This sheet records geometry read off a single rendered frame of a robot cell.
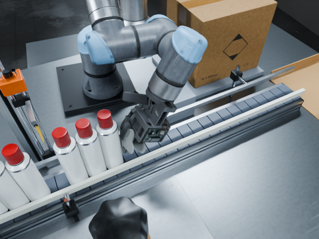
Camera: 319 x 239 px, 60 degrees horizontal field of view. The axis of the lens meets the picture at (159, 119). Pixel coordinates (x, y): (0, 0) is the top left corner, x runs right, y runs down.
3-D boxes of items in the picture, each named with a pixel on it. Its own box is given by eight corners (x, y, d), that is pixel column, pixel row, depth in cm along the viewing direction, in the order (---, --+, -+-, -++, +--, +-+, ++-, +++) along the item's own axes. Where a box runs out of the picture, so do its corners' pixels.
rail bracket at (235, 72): (235, 113, 98) (246, 77, 86) (223, 100, 103) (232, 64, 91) (243, 110, 100) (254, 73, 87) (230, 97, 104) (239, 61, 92)
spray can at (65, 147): (72, 192, 72) (49, 144, 57) (67, 176, 75) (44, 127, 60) (91, 184, 74) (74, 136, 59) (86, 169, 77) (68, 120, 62)
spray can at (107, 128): (108, 174, 76) (95, 125, 61) (103, 159, 79) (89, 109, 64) (126, 167, 77) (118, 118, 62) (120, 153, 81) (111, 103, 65)
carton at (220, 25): (194, 88, 104) (202, 22, 84) (165, 55, 119) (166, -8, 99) (257, 67, 113) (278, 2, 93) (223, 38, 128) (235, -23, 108)
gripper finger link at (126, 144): (121, 165, 71) (135, 140, 66) (113, 149, 74) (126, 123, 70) (131, 164, 73) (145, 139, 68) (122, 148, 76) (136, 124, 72)
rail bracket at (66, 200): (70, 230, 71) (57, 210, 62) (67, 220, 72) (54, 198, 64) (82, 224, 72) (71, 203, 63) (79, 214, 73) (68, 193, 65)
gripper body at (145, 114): (136, 145, 65) (158, 105, 59) (122, 121, 70) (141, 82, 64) (161, 144, 70) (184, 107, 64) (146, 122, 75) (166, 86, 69)
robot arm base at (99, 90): (83, 102, 99) (78, 80, 92) (81, 76, 109) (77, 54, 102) (125, 96, 102) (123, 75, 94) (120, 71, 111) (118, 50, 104)
